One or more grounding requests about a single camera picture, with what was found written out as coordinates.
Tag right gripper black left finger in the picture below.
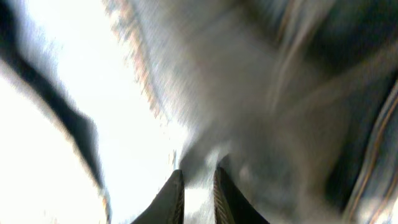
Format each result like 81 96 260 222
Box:
132 170 185 224

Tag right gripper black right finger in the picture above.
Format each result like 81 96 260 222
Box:
213 167 269 224

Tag light blue denim jeans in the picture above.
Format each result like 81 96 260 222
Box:
104 1 397 223

